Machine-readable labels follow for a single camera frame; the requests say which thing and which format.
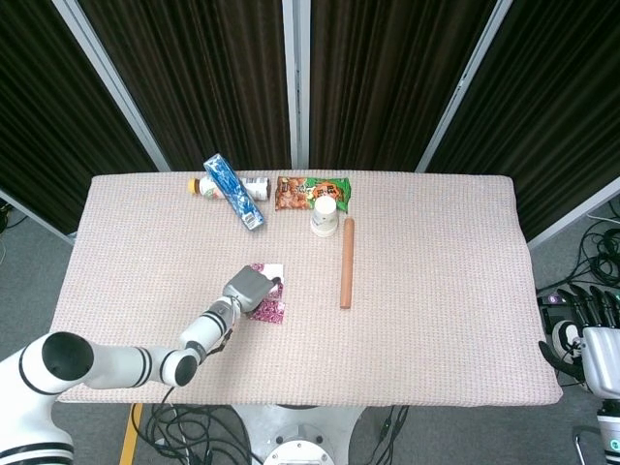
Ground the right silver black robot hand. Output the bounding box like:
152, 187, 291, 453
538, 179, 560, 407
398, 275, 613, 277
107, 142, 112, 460
538, 284, 620, 399

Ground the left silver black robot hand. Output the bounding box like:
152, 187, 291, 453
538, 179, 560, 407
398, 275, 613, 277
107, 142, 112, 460
221, 266, 283, 316

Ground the pink white snack packet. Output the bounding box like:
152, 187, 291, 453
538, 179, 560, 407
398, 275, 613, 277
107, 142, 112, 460
243, 262, 286, 299

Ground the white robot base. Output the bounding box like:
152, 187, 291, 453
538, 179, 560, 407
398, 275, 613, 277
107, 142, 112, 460
231, 404, 365, 465

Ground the white black sneaker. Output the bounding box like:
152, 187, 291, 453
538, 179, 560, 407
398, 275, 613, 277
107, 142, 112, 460
551, 320, 590, 362

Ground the black box with purple light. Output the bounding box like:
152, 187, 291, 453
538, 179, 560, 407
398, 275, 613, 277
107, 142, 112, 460
537, 290, 580, 307

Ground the blue rectangular snack box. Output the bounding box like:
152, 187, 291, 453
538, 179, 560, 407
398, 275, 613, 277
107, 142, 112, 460
201, 153, 266, 235

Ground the brown wooden rolling pin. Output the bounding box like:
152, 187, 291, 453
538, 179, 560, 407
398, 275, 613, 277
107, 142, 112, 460
339, 217, 356, 310

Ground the white printed paper cup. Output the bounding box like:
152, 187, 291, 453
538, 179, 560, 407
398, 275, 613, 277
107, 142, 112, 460
310, 195, 338, 238

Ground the orange green snack bag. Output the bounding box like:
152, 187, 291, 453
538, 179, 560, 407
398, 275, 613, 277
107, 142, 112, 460
274, 175, 352, 214

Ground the yellow capped drink bottle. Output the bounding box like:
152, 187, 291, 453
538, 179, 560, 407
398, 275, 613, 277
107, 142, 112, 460
187, 175, 270, 202

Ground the pink waffle table cloth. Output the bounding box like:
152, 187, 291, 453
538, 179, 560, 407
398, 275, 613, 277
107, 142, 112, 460
47, 170, 565, 408

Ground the yellow floor tape strip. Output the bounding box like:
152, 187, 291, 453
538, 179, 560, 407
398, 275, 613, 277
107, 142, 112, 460
118, 403, 145, 465

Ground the dark fabric partition panel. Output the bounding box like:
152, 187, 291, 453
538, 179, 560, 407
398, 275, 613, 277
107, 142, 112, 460
0, 0, 161, 233
77, 0, 293, 171
308, 0, 505, 171
425, 0, 620, 241

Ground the grey metal tube frame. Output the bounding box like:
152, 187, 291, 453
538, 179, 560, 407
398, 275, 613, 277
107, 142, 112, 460
573, 424, 602, 465

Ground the black tangled cable bundle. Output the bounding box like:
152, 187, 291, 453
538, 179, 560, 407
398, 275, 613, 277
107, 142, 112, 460
535, 198, 620, 295

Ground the grey partition base rail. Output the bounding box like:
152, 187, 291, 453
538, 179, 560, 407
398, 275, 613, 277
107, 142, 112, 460
526, 176, 620, 251
0, 187, 77, 245

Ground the black floor cable bundle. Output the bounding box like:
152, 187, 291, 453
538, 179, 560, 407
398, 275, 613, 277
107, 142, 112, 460
142, 404, 265, 465

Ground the black cable with connector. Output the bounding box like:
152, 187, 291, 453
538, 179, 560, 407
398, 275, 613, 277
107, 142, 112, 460
375, 405, 411, 465

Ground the grey partition post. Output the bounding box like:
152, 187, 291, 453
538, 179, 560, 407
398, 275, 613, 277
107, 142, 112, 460
282, 0, 312, 171
50, 0, 171, 173
415, 0, 514, 173

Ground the black thin cable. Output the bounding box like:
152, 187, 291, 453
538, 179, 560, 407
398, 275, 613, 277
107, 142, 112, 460
0, 201, 28, 232

